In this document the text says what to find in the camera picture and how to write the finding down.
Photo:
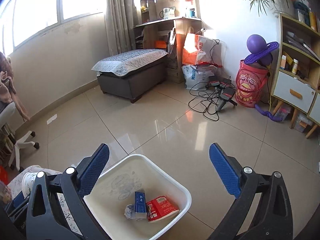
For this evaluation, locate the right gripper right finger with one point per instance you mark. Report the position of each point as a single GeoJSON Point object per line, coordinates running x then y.
{"type": "Point", "coordinates": [273, 216]}

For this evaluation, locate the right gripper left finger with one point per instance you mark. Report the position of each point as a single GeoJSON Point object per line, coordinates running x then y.
{"type": "Point", "coordinates": [79, 183]}

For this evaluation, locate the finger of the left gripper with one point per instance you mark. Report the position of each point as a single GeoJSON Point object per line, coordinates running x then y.
{"type": "Point", "coordinates": [38, 215]}

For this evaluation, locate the floral white paper cup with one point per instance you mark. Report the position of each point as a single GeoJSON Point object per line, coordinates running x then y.
{"type": "Point", "coordinates": [28, 180]}

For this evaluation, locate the blue cardboard box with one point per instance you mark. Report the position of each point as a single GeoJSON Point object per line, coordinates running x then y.
{"type": "Point", "coordinates": [140, 205]}

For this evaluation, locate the white trash bin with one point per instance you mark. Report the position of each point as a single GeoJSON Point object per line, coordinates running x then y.
{"type": "Point", "coordinates": [115, 189]}

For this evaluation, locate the floral tablecloth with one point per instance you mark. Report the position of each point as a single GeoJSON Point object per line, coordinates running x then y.
{"type": "Point", "coordinates": [65, 230]}

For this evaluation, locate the crumpled tissue in bin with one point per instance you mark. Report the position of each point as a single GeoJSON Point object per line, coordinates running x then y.
{"type": "Point", "coordinates": [129, 212]}

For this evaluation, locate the white paper on floor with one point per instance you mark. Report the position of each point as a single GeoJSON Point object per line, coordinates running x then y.
{"type": "Point", "coordinates": [51, 119]}

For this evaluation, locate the red snack box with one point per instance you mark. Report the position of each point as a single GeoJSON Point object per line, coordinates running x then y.
{"type": "Point", "coordinates": [160, 208]}

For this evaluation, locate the pink blanket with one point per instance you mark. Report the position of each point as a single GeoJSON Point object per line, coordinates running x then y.
{"type": "Point", "coordinates": [8, 91]}

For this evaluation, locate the wooden cabinet shelf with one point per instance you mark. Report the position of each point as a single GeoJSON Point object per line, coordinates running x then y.
{"type": "Point", "coordinates": [296, 78]}

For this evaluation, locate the black handheld device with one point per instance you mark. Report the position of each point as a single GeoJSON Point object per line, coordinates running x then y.
{"type": "Point", "coordinates": [225, 91]}

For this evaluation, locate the red snack bucket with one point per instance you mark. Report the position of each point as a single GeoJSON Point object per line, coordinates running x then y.
{"type": "Point", "coordinates": [250, 80]}

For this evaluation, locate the grey storage ottoman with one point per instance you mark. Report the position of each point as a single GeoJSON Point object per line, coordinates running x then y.
{"type": "Point", "coordinates": [134, 84]}

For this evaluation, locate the white blue plastic bag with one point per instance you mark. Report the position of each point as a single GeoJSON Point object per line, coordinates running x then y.
{"type": "Point", "coordinates": [197, 77]}

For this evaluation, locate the purple bounce ball toy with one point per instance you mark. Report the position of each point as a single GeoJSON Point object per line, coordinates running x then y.
{"type": "Point", "coordinates": [260, 50]}

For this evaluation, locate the quilted blue cover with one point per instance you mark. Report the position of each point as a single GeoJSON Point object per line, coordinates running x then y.
{"type": "Point", "coordinates": [124, 63]}

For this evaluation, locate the orange white shopping bag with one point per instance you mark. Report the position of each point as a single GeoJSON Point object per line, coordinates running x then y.
{"type": "Point", "coordinates": [198, 50]}

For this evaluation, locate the beige curtain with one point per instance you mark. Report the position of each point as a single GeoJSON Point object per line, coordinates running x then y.
{"type": "Point", "coordinates": [120, 17]}

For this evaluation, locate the wooden desk shelf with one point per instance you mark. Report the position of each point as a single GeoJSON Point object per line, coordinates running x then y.
{"type": "Point", "coordinates": [164, 24]}

